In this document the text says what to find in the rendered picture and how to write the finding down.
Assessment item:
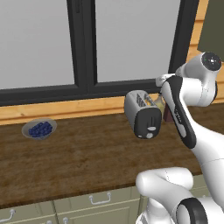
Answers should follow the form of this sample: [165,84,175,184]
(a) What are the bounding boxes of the toasted bread slice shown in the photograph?
[144,95,158,108]

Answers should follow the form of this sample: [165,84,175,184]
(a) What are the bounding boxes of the pale green cupboard door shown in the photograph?
[56,206,140,224]

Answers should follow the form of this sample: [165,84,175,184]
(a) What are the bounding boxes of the pile of blueberries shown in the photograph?
[28,122,53,138]

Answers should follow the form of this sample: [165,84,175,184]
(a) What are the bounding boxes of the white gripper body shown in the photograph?
[155,73,177,88]

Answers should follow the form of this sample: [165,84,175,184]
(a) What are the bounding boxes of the dark brown block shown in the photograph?
[163,104,173,123]

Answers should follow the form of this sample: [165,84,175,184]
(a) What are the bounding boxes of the silver drawer handle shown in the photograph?
[0,208,16,224]
[88,192,113,206]

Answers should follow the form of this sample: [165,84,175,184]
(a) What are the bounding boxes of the silver and black toaster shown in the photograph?
[123,89,163,140]

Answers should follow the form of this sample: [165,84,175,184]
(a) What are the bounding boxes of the grey bowl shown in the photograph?
[21,117,58,141]

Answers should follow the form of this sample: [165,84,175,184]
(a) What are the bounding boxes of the dark olive wall cupboard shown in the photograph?
[197,0,224,63]

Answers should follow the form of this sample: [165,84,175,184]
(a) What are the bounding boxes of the black window frame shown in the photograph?
[0,0,201,108]

